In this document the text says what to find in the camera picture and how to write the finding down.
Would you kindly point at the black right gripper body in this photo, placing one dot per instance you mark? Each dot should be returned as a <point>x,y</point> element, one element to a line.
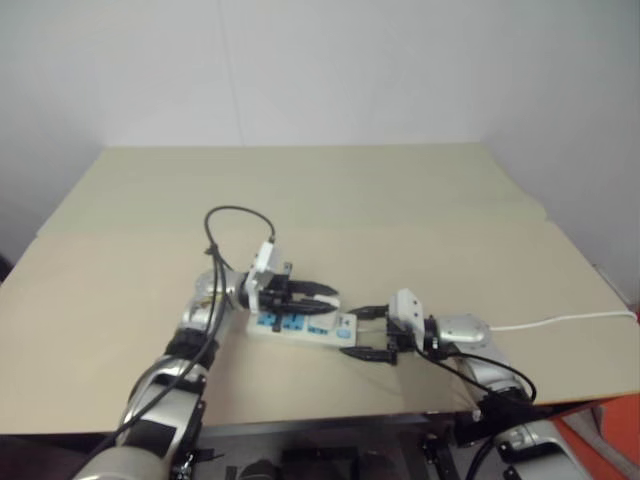
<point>400,340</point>

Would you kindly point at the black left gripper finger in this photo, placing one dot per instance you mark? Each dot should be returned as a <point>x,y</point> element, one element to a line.
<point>305,307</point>
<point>312,288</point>

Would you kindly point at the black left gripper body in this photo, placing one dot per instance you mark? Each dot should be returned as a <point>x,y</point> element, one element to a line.
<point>280,300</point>

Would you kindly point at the white charger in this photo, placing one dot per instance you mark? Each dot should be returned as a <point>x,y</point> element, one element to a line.
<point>328,302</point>

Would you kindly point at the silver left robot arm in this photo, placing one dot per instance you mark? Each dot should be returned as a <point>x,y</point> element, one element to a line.
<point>165,390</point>

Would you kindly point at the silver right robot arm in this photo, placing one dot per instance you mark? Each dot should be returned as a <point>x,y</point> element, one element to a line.
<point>500,380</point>

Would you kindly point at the white power strip blue sockets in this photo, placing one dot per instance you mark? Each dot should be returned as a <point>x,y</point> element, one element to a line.
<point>327,331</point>

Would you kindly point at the dark rounded shape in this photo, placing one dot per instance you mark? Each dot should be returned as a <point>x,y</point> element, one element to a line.
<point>260,472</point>

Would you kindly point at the orange fabric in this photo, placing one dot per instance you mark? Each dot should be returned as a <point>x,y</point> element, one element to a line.
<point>615,440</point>

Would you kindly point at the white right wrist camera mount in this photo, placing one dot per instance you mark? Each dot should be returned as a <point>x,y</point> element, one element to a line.
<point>409,310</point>

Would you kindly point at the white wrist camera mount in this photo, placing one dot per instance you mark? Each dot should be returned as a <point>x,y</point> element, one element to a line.
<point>409,310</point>
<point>265,272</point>

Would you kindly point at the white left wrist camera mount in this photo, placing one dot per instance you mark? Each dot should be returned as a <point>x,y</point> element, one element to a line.
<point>265,272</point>

